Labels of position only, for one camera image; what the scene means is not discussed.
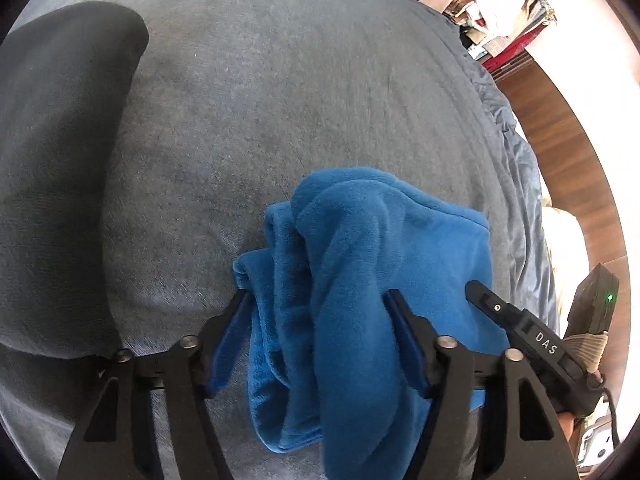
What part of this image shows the dark grey pillow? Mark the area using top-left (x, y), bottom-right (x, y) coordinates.
top-left (0, 1), bottom-right (151, 361)

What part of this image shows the cream cloth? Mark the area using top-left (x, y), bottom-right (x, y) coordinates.
top-left (541, 207), bottom-right (592, 333)

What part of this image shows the grey bed blanket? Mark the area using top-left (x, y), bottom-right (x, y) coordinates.
top-left (0, 0), bottom-right (561, 480)

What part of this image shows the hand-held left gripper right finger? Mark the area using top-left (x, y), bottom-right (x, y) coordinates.
top-left (384, 289), bottom-right (576, 480)

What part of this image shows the cluttered shelf of items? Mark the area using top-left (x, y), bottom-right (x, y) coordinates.
top-left (350, 0), bottom-right (561, 75)

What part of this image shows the blue fleece towel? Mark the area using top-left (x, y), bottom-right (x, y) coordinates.
top-left (232, 165), bottom-right (512, 480)

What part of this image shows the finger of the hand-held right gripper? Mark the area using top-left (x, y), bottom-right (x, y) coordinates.
top-left (465, 280), bottom-right (524, 332)

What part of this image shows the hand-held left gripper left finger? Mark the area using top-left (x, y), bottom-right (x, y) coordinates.
top-left (57, 289), bottom-right (254, 480)

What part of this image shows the black cable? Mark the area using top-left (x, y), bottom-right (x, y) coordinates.
top-left (597, 385), bottom-right (622, 450)

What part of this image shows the white device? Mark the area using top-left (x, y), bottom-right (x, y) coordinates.
top-left (575, 422), bottom-right (619, 469)

